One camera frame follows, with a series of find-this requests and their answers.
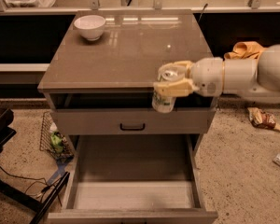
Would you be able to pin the brown snack bag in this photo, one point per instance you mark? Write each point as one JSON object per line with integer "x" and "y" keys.
{"x": 263, "y": 120}

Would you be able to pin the white ceramic bowl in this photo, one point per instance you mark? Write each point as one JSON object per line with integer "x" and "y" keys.
{"x": 90, "y": 27}

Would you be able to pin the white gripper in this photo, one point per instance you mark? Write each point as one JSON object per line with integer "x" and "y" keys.
{"x": 207, "y": 76}

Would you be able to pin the yellow crumpled cloth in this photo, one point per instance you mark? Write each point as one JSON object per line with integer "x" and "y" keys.
{"x": 245, "y": 50}

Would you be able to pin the grey drawer cabinet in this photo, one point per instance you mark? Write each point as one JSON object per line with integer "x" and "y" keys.
{"x": 118, "y": 70}

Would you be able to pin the top drawer with black handle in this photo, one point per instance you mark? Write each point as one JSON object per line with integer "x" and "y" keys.
{"x": 132, "y": 121}

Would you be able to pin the black chair frame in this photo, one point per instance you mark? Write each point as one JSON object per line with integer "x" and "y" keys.
{"x": 24, "y": 166}

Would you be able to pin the green 7up soda can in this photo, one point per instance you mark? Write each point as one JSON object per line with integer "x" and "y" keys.
{"x": 165, "y": 104}

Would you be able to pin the open middle drawer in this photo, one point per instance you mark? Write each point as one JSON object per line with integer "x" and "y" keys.
{"x": 133, "y": 179}

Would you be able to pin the wire basket with items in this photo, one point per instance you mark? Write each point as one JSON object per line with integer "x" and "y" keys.
{"x": 52, "y": 141}

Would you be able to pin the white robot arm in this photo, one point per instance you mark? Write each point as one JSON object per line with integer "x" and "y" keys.
{"x": 256, "y": 80}

